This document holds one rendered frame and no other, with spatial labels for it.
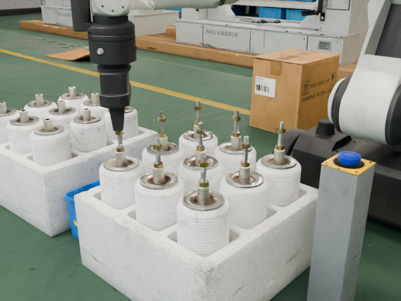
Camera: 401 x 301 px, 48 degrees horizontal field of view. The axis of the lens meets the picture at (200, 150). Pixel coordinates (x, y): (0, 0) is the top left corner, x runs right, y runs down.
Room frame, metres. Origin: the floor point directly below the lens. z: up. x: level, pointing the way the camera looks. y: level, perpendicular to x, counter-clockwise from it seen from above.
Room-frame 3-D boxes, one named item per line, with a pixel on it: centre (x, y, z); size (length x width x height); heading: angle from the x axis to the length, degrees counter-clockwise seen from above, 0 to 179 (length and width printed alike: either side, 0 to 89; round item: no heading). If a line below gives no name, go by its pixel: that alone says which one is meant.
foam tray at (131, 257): (0.88, 0.00, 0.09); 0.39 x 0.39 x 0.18; 47
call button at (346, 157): (0.73, -0.26, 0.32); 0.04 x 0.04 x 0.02
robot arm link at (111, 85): (0.87, 0.17, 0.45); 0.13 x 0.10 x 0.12; 6
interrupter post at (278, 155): (0.88, -0.17, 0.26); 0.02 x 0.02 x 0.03
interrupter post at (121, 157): (0.87, 0.17, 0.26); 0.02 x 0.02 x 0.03
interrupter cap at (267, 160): (0.88, -0.17, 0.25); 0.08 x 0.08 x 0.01
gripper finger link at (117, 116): (0.86, 0.17, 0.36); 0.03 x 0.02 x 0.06; 96
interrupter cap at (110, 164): (0.87, 0.17, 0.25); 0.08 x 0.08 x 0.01
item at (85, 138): (1.18, 0.31, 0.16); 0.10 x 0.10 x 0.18
